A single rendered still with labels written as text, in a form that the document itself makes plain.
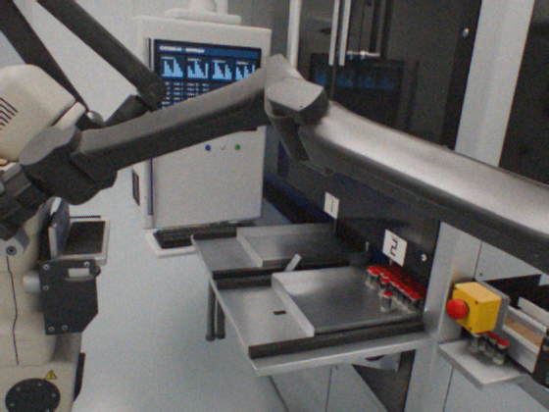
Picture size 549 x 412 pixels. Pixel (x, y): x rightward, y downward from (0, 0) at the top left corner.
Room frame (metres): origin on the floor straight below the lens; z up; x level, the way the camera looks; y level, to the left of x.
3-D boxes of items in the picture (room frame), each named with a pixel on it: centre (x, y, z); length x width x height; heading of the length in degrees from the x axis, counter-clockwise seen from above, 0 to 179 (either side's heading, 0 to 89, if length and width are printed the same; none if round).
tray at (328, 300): (0.98, -0.21, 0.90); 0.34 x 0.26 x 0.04; 111
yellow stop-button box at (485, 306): (0.78, -0.41, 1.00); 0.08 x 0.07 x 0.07; 111
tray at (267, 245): (1.29, -0.09, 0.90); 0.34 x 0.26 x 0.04; 111
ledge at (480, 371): (0.79, -0.45, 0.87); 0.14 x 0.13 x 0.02; 111
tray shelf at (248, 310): (1.11, -0.08, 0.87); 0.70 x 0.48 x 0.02; 21
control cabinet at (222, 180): (1.75, 0.31, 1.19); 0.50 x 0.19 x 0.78; 118
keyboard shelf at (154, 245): (1.58, 0.25, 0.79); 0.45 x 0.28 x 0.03; 118
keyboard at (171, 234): (1.54, 0.23, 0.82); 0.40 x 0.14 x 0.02; 118
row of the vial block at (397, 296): (1.02, -0.31, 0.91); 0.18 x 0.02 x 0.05; 21
